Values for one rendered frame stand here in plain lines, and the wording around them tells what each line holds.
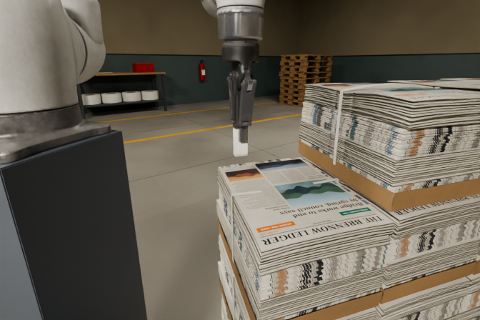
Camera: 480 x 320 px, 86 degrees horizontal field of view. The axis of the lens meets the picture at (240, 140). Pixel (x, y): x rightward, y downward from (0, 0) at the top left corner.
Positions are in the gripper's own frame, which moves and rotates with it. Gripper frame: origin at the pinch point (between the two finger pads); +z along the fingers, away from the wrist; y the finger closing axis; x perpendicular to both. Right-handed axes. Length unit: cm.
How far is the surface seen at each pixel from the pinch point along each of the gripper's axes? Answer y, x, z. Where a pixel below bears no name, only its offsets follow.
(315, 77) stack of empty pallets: 566, -381, 23
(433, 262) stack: -19, -41, 27
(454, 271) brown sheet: -19, -49, 32
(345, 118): -0.4, -26.7, -3.3
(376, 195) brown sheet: -13.5, -26.2, 10.6
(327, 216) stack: -13.8, -14.1, 13.2
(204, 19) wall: 707, -115, -126
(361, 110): -4.7, -27.1, -6.1
